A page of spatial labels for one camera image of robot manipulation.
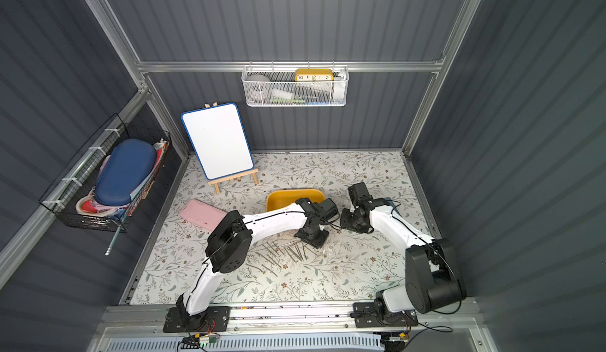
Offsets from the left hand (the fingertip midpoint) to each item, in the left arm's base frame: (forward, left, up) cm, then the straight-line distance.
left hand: (320, 248), depth 87 cm
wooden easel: (+28, +44, +5) cm, 53 cm away
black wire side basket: (+1, +68, +33) cm, 76 cm away
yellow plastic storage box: (+21, +17, +2) cm, 27 cm away
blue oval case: (+14, +59, +33) cm, 69 cm away
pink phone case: (+15, +49, -1) cm, 51 cm away
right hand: (+8, -11, +5) cm, 15 cm away
